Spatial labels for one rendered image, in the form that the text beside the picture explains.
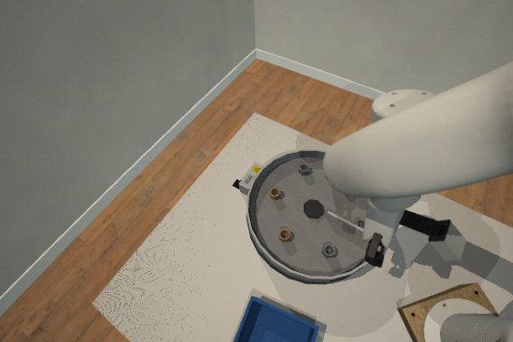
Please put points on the bronze bushing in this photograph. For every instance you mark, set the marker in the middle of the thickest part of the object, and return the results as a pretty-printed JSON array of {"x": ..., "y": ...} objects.
[
  {"x": 275, "y": 189},
  {"x": 284, "y": 231}
]

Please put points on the blue crate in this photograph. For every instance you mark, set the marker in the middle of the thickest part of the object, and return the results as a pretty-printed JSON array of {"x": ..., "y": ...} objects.
[{"x": 262, "y": 324}]

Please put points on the grey metal ring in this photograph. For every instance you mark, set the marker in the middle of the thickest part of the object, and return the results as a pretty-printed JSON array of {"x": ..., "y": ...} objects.
[
  {"x": 302, "y": 172},
  {"x": 361, "y": 221},
  {"x": 324, "y": 252}
]

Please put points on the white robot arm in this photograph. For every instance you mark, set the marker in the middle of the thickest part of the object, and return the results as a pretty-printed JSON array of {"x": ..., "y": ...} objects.
[{"x": 457, "y": 138}]

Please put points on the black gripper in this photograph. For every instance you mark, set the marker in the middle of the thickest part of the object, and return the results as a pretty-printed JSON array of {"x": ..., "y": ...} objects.
[{"x": 381, "y": 222}]

